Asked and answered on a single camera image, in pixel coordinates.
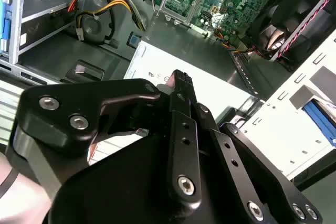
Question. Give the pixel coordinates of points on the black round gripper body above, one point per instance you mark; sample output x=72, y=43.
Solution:
x=126, y=190

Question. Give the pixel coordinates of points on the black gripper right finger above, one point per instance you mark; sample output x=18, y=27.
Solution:
x=244, y=182

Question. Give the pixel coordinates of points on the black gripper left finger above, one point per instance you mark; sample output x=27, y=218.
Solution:
x=65, y=95

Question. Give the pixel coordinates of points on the hard disk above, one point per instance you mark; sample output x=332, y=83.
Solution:
x=320, y=119

